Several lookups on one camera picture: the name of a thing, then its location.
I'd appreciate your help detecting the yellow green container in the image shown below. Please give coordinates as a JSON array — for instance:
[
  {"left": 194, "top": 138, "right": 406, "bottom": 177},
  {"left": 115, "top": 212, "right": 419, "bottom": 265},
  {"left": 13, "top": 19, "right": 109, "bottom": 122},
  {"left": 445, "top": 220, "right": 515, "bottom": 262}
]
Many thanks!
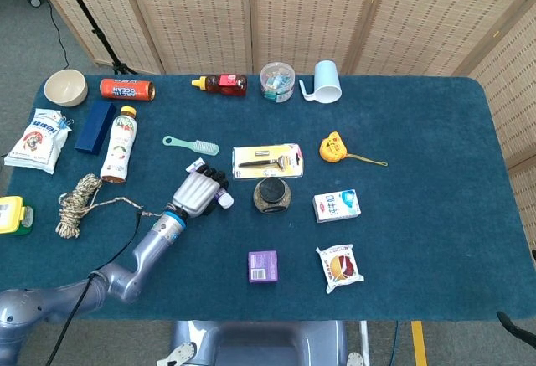
[{"left": 0, "top": 195, "right": 36, "bottom": 236}]

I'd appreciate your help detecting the round glass jar black lid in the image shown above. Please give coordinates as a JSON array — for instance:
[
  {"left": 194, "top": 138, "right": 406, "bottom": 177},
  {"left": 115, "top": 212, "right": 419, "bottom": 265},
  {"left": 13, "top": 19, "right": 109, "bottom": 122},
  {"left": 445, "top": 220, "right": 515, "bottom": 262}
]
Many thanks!
[{"left": 252, "top": 176, "right": 293, "bottom": 215}]

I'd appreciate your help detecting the beige bowl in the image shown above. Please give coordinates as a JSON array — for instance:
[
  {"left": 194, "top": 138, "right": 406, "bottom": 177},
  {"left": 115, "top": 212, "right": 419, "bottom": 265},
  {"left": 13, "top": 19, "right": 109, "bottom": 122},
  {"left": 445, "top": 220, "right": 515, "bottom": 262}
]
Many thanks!
[{"left": 44, "top": 69, "right": 90, "bottom": 108}]

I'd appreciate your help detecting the bear-shaped honey bottle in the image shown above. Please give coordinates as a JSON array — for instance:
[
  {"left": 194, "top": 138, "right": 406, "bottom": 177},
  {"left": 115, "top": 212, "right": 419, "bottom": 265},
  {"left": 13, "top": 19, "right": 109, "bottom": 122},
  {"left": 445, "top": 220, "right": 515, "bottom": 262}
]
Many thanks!
[{"left": 191, "top": 73, "right": 249, "bottom": 98}]

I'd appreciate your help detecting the blue table cloth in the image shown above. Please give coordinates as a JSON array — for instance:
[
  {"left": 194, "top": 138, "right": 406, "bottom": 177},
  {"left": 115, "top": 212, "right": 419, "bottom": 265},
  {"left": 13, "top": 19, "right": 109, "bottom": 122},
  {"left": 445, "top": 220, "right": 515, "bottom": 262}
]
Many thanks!
[{"left": 0, "top": 73, "right": 531, "bottom": 323}]

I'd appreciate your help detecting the orange Arctic Ocean can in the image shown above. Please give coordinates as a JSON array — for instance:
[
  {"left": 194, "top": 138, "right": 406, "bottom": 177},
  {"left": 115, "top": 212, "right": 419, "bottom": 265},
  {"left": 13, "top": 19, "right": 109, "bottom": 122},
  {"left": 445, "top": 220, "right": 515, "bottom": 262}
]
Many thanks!
[{"left": 99, "top": 78, "right": 157, "bottom": 102}]

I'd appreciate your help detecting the navy blue long box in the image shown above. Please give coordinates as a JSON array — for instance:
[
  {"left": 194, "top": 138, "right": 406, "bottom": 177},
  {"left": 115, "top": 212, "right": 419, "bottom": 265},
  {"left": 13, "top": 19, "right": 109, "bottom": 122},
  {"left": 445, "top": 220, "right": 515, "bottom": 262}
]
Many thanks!
[{"left": 74, "top": 100, "right": 117, "bottom": 156}]

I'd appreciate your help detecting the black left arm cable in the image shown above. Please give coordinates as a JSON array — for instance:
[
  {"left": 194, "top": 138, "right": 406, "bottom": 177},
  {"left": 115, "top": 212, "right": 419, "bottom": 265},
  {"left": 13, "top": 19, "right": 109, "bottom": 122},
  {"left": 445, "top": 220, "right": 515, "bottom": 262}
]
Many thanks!
[{"left": 44, "top": 210, "right": 146, "bottom": 366}]

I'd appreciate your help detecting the white mug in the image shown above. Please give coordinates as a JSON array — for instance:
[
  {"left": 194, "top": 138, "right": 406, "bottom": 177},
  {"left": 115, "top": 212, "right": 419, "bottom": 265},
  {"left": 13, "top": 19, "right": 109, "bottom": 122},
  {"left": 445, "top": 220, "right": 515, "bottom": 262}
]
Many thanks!
[{"left": 298, "top": 59, "right": 343, "bottom": 105}]

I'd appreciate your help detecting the carded black tool pack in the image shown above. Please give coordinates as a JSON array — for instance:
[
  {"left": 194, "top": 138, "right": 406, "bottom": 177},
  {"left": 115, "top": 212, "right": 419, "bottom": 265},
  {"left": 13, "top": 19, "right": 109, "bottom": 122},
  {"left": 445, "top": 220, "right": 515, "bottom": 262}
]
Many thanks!
[{"left": 231, "top": 142, "right": 306, "bottom": 182}]

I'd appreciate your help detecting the yellow tape measure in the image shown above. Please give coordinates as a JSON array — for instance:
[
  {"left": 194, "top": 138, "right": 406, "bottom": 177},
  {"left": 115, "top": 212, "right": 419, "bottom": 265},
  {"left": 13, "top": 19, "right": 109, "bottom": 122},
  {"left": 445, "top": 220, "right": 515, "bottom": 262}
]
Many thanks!
[{"left": 318, "top": 131, "right": 389, "bottom": 168}]

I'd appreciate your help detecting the white table leg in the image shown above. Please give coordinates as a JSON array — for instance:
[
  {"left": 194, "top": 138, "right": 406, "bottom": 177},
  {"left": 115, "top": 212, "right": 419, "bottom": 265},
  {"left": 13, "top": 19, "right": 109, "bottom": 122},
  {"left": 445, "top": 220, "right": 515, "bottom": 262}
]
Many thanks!
[{"left": 358, "top": 320, "right": 372, "bottom": 366}]

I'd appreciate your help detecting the blue cable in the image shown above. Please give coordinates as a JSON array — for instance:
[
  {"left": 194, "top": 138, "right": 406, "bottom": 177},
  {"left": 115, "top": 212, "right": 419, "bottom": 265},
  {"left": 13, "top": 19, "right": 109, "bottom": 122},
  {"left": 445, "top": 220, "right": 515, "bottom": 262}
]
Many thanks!
[{"left": 391, "top": 320, "right": 401, "bottom": 366}]

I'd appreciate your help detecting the white drink bottle yellow cap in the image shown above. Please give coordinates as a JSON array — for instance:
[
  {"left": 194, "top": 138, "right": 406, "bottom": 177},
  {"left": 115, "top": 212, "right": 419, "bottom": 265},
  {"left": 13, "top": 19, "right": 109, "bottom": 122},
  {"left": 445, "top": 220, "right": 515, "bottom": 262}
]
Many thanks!
[{"left": 99, "top": 106, "right": 139, "bottom": 185}]

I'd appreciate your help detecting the braided rope bundle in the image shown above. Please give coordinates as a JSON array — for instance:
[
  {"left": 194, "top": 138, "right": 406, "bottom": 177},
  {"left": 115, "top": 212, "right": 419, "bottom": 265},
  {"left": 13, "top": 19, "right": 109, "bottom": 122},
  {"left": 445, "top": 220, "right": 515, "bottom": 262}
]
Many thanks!
[{"left": 55, "top": 173, "right": 145, "bottom": 240}]

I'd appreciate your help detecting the bamboo folding screen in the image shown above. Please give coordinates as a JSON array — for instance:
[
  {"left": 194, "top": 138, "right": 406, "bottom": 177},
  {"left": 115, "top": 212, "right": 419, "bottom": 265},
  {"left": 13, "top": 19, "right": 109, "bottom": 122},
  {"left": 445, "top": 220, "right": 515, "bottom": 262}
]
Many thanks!
[{"left": 27, "top": 0, "right": 536, "bottom": 241}]

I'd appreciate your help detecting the purple white toothpaste tube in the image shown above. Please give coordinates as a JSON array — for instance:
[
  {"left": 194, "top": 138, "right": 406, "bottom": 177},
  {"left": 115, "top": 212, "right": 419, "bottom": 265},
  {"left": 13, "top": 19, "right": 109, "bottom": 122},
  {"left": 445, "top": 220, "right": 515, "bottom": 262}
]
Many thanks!
[{"left": 186, "top": 157, "right": 235, "bottom": 209}]

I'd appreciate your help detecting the thin black floor cable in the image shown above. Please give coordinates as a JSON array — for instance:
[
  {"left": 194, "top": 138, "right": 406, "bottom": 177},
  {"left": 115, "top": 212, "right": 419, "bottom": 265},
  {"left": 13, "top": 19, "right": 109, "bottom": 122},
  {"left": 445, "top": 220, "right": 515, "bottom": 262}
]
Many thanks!
[{"left": 47, "top": 2, "right": 71, "bottom": 70}]

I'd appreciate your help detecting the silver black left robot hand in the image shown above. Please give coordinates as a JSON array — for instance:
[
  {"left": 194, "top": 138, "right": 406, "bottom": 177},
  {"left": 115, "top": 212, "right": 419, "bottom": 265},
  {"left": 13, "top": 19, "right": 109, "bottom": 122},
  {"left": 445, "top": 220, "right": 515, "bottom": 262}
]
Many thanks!
[{"left": 171, "top": 163, "right": 230, "bottom": 219}]

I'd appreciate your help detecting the mint green brush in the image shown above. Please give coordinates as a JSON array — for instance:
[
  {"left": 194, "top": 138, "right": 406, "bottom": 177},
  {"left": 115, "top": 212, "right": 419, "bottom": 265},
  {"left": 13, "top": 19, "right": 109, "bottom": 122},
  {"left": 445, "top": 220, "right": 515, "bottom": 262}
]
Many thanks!
[{"left": 162, "top": 134, "right": 220, "bottom": 157}]

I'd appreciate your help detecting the black tripod stand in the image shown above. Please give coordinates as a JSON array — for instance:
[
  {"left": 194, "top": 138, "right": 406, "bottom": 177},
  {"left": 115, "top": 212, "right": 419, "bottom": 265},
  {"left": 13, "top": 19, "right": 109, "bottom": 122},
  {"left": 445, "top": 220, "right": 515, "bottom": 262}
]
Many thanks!
[{"left": 53, "top": 0, "right": 139, "bottom": 76}]

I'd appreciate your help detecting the white powder bag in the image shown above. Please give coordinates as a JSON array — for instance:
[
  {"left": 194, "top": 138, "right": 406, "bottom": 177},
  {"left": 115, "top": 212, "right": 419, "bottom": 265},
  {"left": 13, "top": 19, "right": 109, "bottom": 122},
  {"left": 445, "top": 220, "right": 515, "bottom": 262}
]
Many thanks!
[{"left": 3, "top": 108, "right": 73, "bottom": 176}]

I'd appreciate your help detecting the clear jar of binder clips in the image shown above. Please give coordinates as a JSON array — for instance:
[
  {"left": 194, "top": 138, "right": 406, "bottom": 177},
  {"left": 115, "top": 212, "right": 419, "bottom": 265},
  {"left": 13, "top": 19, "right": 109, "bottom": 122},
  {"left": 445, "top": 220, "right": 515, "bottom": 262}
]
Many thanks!
[{"left": 260, "top": 61, "right": 297, "bottom": 104}]

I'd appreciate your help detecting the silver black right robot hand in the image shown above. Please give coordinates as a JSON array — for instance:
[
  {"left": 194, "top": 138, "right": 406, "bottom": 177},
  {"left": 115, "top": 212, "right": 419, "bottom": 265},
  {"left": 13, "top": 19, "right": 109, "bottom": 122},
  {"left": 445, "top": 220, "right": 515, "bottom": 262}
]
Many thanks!
[{"left": 496, "top": 310, "right": 536, "bottom": 338}]

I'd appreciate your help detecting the white pastry snack packet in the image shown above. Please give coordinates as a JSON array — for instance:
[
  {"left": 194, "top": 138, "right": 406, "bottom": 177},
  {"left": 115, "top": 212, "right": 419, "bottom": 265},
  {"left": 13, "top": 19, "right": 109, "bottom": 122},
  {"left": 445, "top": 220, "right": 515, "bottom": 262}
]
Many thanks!
[{"left": 315, "top": 244, "right": 365, "bottom": 295}]

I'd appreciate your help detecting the purple soap box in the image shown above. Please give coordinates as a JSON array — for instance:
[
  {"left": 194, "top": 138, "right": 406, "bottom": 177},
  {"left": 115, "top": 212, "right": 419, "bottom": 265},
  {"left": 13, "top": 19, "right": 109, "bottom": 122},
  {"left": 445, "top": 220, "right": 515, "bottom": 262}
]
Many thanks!
[{"left": 247, "top": 250, "right": 280, "bottom": 285}]

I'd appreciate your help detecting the white blue milk carton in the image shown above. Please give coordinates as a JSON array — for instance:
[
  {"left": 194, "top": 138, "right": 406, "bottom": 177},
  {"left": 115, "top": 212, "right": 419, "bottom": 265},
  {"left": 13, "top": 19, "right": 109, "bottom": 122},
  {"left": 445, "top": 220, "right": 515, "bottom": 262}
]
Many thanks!
[{"left": 312, "top": 188, "right": 362, "bottom": 224}]

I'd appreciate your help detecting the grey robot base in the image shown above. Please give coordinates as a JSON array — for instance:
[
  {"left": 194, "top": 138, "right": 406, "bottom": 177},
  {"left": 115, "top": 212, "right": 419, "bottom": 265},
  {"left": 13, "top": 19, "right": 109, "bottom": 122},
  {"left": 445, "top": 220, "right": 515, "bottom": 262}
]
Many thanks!
[{"left": 157, "top": 319, "right": 372, "bottom": 366}]

